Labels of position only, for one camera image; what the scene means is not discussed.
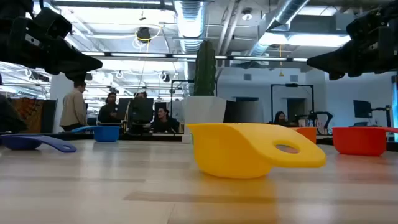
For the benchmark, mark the black table frame rail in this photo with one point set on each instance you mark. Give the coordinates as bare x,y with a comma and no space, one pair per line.
149,137

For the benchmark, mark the long ceiling light strip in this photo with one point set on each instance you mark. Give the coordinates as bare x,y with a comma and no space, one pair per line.
140,55

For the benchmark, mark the light blue measuring cup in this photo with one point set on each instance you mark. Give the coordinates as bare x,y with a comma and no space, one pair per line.
107,134

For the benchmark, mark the ribbed silver air duct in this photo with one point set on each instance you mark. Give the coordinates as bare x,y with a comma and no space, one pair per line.
189,18

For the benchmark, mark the tall green cactus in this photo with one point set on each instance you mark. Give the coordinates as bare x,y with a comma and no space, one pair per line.
205,68

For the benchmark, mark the dark standing panel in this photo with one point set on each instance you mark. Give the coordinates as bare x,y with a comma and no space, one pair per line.
49,116

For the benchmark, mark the orange plastic measuring cup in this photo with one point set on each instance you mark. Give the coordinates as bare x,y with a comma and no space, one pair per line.
309,134

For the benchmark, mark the slanted silver air duct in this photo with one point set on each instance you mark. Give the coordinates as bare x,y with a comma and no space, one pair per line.
289,9

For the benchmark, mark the black background robot arm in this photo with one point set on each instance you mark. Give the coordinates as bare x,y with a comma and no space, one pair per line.
326,118

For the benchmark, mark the black ceiling dome camera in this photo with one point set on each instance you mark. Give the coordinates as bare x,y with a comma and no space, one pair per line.
144,34

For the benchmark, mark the black rig frame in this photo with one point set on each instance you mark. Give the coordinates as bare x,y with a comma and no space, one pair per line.
180,81
292,85

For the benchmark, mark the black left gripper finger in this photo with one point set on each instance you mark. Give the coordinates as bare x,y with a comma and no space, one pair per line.
77,77
71,60

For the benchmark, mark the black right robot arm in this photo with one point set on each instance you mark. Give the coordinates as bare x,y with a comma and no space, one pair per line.
388,12

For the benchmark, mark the white plant pot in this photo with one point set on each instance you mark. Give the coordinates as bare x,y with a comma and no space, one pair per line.
203,109

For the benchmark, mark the yellow plastic measuring cup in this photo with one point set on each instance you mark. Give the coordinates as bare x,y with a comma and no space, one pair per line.
230,149

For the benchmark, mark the black monitor on arm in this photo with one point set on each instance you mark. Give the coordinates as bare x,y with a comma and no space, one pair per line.
362,109

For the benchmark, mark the orange patterned wall hanging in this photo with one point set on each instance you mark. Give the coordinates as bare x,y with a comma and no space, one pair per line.
29,113

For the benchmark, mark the bright ceiling light panel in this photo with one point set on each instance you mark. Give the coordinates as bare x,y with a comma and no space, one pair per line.
311,40

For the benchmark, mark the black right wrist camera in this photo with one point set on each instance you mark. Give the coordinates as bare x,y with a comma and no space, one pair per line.
360,26

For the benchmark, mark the grey cabinet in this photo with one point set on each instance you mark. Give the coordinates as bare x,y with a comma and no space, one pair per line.
248,115

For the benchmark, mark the black computer monitor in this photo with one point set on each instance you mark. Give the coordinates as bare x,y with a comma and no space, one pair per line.
141,110
122,109

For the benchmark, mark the dark blue measuring cup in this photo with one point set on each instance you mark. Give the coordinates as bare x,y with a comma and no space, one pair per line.
21,142

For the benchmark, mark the red plastic measuring cup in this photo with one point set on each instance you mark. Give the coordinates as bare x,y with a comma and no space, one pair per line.
360,140

